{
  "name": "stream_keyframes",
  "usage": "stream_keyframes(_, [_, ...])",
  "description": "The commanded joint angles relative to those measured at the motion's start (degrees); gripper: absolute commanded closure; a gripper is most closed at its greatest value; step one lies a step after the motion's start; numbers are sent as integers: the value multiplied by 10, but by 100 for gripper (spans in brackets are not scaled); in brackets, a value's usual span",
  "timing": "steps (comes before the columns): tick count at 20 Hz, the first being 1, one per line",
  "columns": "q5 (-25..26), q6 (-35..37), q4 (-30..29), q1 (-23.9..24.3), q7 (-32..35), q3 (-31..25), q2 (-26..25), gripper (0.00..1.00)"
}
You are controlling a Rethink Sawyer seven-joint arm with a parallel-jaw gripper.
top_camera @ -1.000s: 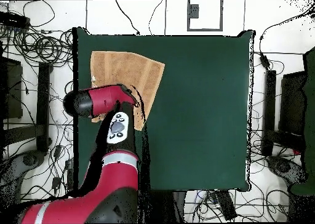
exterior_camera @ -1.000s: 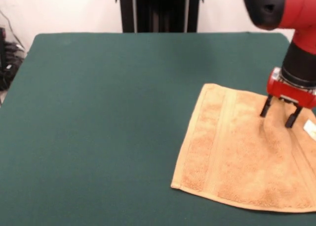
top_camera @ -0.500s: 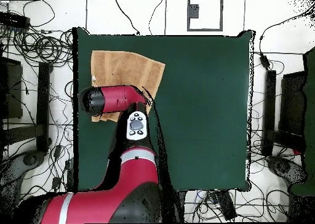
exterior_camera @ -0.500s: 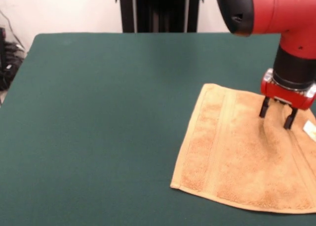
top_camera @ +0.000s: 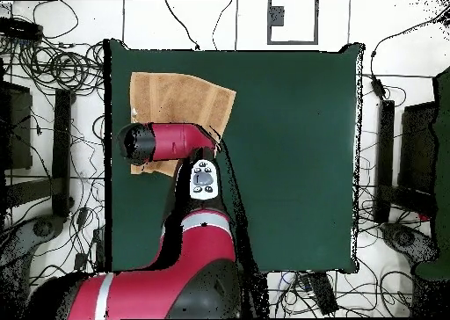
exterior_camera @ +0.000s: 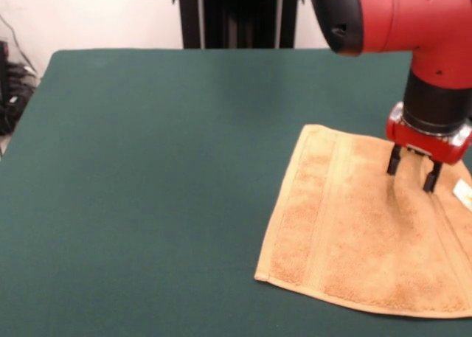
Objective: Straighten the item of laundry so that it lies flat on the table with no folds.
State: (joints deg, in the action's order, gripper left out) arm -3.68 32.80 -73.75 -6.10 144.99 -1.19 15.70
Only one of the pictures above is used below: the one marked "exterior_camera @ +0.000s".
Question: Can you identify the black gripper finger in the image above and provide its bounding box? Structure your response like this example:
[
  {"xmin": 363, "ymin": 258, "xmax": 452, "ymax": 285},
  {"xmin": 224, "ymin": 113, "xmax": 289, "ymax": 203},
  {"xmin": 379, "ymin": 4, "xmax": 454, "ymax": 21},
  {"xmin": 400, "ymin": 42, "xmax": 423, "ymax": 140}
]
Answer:
[
  {"xmin": 423, "ymin": 159, "xmax": 443, "ymax": 194},
  {"xmin": 386, "ymin": 141, "xmax": 406, "ymax": 176}
]

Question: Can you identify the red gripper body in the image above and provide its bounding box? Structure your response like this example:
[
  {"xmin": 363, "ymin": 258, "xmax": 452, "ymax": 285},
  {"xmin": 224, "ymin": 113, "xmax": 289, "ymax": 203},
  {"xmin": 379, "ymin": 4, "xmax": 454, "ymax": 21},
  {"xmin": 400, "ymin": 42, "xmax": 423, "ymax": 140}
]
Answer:
[{"xmin": 385, "ymin": 101, "xmax": 472, "ymax": 165}]

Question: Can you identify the orange terry towel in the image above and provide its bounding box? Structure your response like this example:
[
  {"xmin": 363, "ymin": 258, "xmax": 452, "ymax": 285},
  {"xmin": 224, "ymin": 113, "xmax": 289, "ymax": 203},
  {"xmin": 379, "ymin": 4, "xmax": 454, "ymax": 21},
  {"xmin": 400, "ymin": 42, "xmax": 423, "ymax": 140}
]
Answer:
[{"xmin": 253, "ymin": 124, "xmax": 472, "ymax": 320}]

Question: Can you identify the dark green table cloth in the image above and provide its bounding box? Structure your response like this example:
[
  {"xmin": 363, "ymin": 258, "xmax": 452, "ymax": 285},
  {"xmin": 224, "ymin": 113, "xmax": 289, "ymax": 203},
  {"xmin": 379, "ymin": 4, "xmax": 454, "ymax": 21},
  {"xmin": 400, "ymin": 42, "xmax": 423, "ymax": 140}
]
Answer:
[{"xmin": 0, "ymin": 48, "xmax": 472, "ymax": 337}]

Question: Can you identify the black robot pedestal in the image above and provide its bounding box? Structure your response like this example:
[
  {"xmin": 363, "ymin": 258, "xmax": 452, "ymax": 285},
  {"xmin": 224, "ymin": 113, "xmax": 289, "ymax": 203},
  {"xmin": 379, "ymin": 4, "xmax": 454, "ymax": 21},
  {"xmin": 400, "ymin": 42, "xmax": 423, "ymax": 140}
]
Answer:
[{"xmin": 171, "ymin": 0, "xmax": 314, "ymax": 49}]

